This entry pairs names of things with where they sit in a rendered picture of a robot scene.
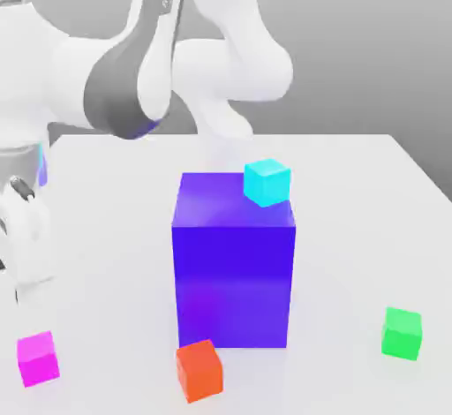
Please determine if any large purple box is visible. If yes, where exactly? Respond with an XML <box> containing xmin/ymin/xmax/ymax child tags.
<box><xmin>171</xmin><ymin>171</ymin><xmax>298</xmax><ymax>350</ymax></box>

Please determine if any small cyan cube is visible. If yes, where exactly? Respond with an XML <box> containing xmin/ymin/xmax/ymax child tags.
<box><xmin>243</xmin><ymin>157</ymin><xmax>293</xmax><ymax>208</ymax></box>

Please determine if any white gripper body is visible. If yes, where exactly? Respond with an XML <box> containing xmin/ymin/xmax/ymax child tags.
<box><xmin>0</xmin><ymin>193</ymin><xmax>57</xmax><ymax>306</ymax></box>

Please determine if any small orange cube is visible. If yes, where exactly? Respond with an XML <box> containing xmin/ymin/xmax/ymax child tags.
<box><xmin>175</xmin><ymin>338</ymin><xmax>224</xmax><ymax>404</ymax></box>

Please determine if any small magenta cube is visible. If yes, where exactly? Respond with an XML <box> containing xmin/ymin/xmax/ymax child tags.
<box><xmin>16</xmin><ymin>329</ymin><xmax>62</xmax><ymax>389</ymax></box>

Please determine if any small green cube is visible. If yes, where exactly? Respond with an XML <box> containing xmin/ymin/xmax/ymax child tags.
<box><xmin>380</xmin><ymin>306</ymin><xmax>424</xmax><ymax>362</ymax></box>

